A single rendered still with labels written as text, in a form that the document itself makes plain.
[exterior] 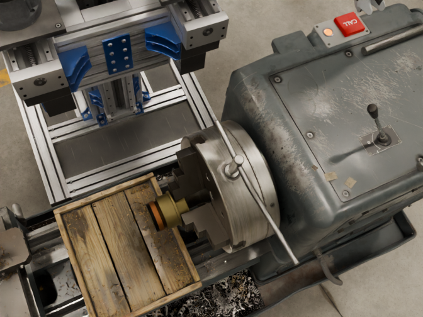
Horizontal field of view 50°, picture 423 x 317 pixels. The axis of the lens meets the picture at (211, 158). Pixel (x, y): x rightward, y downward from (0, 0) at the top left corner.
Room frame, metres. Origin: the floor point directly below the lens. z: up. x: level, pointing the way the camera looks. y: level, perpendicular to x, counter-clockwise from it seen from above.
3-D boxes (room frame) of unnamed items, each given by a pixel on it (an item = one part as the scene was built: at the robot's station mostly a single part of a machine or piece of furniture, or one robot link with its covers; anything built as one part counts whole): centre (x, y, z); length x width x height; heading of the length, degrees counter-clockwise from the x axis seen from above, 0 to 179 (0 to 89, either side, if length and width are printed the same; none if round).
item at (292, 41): (0.76, -0.14, 1.24); 0.09 x 0.08 x 0.03; 126
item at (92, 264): (0.26, 0.18, 0.89); 0.36 x 0.30 x 0.04; 36
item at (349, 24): (0.86, -0.28, 1.26); 0.06 x 0.06 x 0.02; 36
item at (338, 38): (0.85, -0.26, 1.23); 0.13 x 0.08 x 0.05; 126
